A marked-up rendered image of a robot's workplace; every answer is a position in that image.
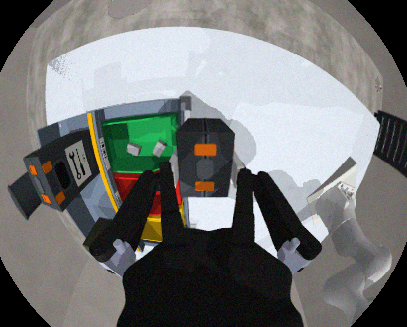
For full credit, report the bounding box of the yellow open bin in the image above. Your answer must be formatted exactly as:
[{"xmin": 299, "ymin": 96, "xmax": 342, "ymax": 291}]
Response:
[{"xmin": 141, "ymin": 200, "xmax": 185, "ymax": 242}]

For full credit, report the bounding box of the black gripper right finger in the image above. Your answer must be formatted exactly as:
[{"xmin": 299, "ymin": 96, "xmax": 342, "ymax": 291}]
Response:
[{"xmin": 226, "ymin": 150, "xmax": 322, "ymax": 281}]

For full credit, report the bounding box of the red open bin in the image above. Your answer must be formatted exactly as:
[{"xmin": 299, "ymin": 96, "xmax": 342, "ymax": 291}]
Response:
[{"xmin": 112, "ymin": 172, "xmax": 183, "ymax": 216}]

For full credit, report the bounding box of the yellow flat bar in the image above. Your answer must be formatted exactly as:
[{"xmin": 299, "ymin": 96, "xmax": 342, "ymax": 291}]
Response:
[{"xmin": 87, "ymin": 113, "xmax": 119, "ymax": 213}]

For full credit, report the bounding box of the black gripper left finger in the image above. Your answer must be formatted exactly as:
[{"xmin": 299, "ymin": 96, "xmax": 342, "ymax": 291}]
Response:
[{"xmin": 89, "ymin": 147, "xmax": 195, "ymax": 282}]

